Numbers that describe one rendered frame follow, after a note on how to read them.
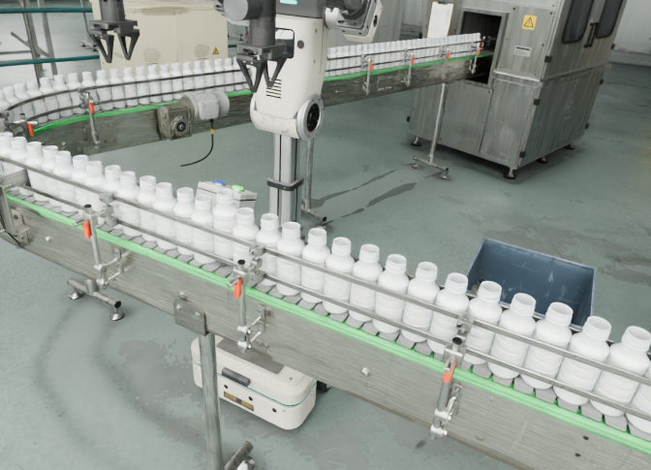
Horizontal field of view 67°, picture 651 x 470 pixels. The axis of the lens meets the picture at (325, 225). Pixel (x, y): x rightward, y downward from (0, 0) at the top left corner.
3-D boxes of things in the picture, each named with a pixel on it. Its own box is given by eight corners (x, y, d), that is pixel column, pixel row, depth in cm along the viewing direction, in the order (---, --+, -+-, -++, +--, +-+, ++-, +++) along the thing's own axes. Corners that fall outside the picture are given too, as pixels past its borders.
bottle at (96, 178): (120, 217, 137) (111, 161, 129) (105, 227, 132) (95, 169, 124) (102, 212, 138) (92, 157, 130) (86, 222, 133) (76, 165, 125)
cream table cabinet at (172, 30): (201, 108, 581) (194, -3, 524) (232, 121, 543) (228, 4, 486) (108, 123, 511) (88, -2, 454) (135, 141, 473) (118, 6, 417)
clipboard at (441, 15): (427, 37, 457) (433, -1, 442) (449, 41, 443) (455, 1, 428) (424, 37, 454) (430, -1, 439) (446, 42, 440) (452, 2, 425)
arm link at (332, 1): (360, -12, 138) (343, -13, 140) (349, -32, 129) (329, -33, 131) (353, 20, 138) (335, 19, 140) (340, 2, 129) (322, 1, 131)
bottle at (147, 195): (152, 245, 125) (144, 185, 117) (137, 237, 128) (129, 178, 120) (171, 236, 129) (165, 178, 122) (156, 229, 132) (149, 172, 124)
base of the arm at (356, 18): (348, -13, 147) (336, 26, 147) (338, -28, 140) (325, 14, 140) (375, -10, 144) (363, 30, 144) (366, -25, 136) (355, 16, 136)
